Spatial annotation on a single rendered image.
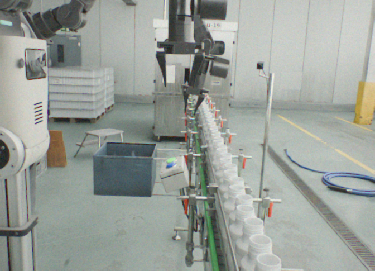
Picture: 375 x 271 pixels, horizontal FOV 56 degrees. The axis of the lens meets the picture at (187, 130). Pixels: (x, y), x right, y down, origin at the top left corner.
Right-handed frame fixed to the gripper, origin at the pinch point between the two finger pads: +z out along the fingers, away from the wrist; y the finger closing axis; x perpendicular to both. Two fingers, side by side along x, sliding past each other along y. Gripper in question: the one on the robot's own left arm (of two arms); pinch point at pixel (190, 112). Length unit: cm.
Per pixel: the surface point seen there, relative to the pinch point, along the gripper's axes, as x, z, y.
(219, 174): 26.0, 13.0, -11.5
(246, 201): 55, 9, -13
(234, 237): 62, 15, -11
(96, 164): -51, 44, 39
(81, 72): -636, 50, 213
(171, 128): -482, 98, 1
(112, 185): -51, 54, 29
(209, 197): 34.4, 17.8, -8.8
